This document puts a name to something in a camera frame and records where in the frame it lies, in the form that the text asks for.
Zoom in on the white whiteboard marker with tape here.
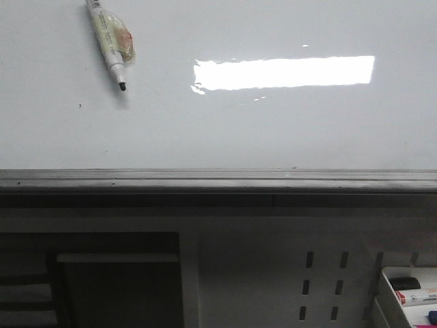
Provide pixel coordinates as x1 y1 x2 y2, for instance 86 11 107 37
86 0 136 92

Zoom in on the white glossy whiteboard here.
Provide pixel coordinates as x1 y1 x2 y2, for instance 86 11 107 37
1 1 436 170

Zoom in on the white perforated pegboard panel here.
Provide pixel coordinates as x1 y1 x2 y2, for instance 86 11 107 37
180 221 436 327

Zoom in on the dark open shelf unit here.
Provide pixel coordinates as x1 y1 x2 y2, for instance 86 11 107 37
1 232 184 327

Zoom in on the red capped marker in bin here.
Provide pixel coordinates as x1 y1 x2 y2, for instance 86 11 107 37
395 288 437 307

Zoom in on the white marker storage bin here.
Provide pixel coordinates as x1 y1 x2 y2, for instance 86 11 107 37
372 266 436 327

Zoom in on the blue marker in bin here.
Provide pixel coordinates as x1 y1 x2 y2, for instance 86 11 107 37
427 310 437 325

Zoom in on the grey aluminium whiteboard frame rail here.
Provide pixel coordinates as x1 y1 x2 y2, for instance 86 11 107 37
1 168 436 208

